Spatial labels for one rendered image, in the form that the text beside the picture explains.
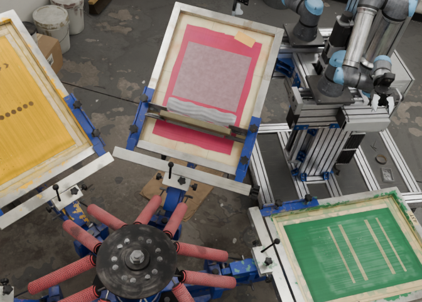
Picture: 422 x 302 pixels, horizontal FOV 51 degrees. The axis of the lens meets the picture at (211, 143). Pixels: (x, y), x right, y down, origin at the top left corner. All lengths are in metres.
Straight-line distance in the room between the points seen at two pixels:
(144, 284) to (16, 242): 1.80
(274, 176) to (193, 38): 1.43
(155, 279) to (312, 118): 1.38
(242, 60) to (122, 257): 1.17
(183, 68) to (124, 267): 1.09
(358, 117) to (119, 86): 2.36
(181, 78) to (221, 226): 1.38
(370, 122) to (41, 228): 2.27
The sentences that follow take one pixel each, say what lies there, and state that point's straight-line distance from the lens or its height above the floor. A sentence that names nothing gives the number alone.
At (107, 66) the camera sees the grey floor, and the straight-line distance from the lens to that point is 4.42.
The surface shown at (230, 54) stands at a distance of 2.34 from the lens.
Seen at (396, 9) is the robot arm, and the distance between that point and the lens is 2.24.
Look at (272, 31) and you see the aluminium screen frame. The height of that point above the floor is 1.54.
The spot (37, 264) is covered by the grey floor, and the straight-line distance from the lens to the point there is 3.25.
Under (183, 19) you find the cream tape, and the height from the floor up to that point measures 1.49.
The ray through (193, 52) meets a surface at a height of 1.41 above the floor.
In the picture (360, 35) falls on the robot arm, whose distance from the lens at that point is 2.18.
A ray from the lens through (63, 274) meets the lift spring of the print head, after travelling 1.86.
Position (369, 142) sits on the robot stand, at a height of 0.21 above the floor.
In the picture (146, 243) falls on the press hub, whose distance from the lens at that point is 1.75.
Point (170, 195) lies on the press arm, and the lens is 2.13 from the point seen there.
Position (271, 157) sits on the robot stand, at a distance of 3.51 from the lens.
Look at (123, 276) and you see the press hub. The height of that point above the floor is 1.32.
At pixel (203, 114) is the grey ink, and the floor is 1.25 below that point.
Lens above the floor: 2.86
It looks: 49 degrees down
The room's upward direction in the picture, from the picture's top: 10 degrees clockwise
